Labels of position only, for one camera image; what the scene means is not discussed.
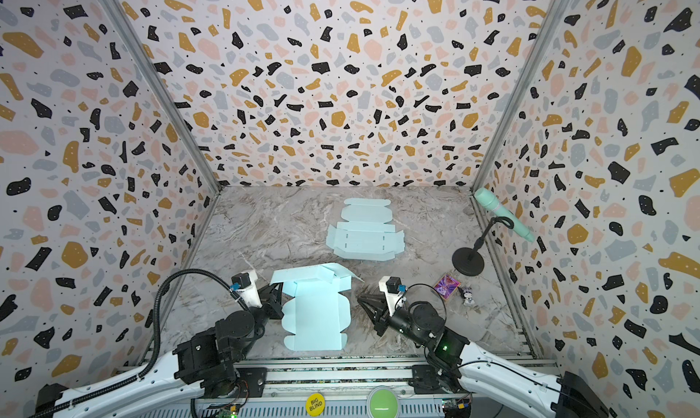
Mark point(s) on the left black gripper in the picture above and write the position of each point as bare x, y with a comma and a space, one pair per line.
263, 304

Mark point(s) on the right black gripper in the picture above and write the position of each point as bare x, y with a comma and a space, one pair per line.
383, 311

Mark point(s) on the mint paper box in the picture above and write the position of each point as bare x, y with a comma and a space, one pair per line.
318, 311

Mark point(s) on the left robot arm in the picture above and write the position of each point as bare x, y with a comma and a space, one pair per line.
203, 367

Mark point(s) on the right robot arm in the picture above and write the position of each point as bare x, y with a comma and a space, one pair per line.
458, 365

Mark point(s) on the colourful small card box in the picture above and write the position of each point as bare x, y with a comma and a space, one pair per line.
446, 286

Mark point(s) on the mint flat box far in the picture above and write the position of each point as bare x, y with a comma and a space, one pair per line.
366, 231

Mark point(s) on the small black white figurine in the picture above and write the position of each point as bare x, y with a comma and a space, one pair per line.
468, 297

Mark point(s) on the green round button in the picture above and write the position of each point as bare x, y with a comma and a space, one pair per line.
382, 403

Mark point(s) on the yellow round sticker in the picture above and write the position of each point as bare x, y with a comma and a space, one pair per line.
315, 404

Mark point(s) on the mint green microphone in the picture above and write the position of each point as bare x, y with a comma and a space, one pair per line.
491, 203

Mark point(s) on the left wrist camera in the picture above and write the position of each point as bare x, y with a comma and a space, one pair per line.
244, 290

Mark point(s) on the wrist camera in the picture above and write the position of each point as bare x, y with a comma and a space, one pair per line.
244, 290
394, 291

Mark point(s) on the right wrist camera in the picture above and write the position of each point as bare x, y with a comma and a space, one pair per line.
394, 291

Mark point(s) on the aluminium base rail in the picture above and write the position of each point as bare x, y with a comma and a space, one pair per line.
345, 384

